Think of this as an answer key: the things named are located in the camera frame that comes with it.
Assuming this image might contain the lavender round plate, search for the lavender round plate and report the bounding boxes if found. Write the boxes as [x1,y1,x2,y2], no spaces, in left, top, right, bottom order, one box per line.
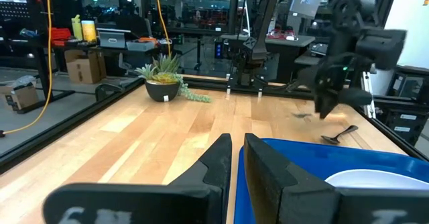
[324,168,429,190]

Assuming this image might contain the yellow canister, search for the yellow canister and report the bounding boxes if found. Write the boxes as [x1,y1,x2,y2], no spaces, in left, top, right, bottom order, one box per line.
[81,19,98,44]

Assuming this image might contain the grey desk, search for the grey desk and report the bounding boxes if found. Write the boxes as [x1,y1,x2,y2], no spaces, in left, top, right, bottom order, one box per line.
[220,32,316,84]

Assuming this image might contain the red safety glasses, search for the red safety glasses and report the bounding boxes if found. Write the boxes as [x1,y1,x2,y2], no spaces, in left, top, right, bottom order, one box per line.
[267,28,296,41]

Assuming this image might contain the black aluminium table frame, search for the black aluminium table frame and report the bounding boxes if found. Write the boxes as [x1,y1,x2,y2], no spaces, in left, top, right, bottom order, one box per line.
[0,76,429,174]

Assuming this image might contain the silver aluminium profile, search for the silver aluminium profile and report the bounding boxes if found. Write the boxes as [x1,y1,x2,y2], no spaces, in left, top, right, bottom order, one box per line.
[363,71,377,119]

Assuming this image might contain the yellow-green bottle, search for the yellow-green bottle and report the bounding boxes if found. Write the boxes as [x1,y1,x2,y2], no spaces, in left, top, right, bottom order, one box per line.
[71,14,84,41]

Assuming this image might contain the blue plastic tray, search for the blue plastic tray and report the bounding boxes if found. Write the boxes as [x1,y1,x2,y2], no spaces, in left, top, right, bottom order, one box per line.
[233,137,429,224]

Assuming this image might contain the black spoon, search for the black spoon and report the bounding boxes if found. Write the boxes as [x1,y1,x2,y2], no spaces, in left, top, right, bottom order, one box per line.
[320,125,359,146]

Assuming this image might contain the orange tool case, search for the orange tool case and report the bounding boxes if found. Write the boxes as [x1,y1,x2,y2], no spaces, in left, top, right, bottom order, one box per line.
[50,27,72,48]

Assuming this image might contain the computer with blue lights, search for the computer with blue lights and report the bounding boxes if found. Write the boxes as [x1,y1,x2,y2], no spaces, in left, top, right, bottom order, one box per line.
[213,41,225,60]

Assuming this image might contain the small cardboard box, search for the small cardboard box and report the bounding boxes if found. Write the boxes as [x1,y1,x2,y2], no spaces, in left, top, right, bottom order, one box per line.
[0,81,40,111]

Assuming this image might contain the clear plastic bag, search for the clear plastic bag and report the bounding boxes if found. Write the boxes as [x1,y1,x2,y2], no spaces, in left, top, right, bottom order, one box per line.
[9,75,37,89]

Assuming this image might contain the grey bin with orange items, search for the grey bin with orange items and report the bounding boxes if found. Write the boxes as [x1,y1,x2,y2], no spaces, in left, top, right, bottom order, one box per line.
[126,37,159,52]

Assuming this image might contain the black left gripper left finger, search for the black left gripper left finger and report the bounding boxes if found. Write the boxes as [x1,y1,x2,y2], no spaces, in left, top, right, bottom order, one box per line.
[42,132,233,224]

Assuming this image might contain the black workbench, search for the black workbench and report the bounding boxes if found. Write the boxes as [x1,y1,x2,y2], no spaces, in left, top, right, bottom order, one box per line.
[0,39,168,115]

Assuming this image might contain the potted succulent plant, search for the potted succulent plant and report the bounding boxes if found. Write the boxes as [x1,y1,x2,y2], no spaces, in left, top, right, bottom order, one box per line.
[134,52,212,103]

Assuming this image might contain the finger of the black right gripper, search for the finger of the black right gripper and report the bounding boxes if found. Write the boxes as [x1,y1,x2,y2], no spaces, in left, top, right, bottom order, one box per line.
[326,89,373,117]
[314,82,328,118]

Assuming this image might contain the large cardboard box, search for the large cardboard box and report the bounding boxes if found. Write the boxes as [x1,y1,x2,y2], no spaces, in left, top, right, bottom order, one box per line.
[64,49,107,85]

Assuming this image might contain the yellow extension cable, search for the yellow extension cable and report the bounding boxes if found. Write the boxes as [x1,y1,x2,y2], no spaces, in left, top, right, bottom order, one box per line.
[153,0,172,56]
[0,0,54,138]

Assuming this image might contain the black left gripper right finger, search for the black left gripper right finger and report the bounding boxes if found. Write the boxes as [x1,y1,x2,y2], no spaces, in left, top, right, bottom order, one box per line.
[243,132,429,224]

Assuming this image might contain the grey storage box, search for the grey storage box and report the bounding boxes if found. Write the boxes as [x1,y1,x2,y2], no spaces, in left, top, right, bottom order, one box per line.
[97,28,132,50]

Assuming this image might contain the black equipment case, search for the black equipment case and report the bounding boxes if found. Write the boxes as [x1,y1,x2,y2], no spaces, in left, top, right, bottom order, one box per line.
[381,65,429,146]

